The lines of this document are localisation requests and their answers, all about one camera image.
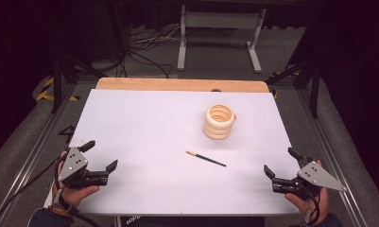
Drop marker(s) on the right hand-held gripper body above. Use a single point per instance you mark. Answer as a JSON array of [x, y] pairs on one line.
[[319, 176]]

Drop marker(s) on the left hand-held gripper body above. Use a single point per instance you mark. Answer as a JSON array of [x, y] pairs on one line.
[[72, 164]]

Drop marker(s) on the thin paintbrush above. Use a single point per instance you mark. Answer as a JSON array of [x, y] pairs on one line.
[[206, 158]]

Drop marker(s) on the beige ribbed pen holder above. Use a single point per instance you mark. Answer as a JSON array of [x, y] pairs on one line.
[[218, 127]]

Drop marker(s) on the person's left hand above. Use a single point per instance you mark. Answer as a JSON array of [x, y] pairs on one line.
[[78, 196]]

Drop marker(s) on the person's right hand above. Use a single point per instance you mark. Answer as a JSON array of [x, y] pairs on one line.
[[303, 206]]

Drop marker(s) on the white board sheet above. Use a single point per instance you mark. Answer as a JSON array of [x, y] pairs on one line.
[[146, 142]]

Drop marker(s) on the orange wristband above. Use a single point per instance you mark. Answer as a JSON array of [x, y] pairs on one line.
[[58, 210]]

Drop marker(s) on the black angled stand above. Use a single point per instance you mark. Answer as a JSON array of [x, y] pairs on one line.
[[314, 88]]

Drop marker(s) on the wooden table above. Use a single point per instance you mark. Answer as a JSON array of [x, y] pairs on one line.
[[177, 84]]

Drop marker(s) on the aluminium floor rail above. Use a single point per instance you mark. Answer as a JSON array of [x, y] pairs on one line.
[[332, 157], [29, 157]]

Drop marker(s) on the grey metal stand frame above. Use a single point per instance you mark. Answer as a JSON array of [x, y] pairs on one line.
[[220, 20]]

